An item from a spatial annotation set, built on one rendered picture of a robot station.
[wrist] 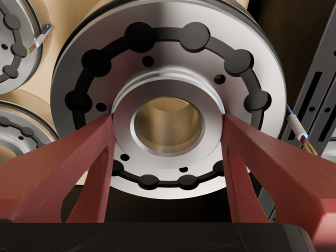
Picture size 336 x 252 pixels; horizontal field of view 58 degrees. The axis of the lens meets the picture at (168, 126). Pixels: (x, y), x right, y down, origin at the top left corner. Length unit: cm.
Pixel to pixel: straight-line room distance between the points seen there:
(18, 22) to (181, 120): 14
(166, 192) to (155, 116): 4
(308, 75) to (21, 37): 18
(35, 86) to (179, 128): 17
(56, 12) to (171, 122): 14
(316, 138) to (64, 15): 20
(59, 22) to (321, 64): 19
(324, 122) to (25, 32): 20
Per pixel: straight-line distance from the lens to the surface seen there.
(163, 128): 15
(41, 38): 23
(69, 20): 26
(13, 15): 24
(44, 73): 28
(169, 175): 15
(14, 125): 29
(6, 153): 33
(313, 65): 17
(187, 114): 16
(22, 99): 29
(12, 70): 26
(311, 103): 18
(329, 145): 31
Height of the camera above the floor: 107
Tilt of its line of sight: 53 degrees down
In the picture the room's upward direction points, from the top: 178 degrees clockwise
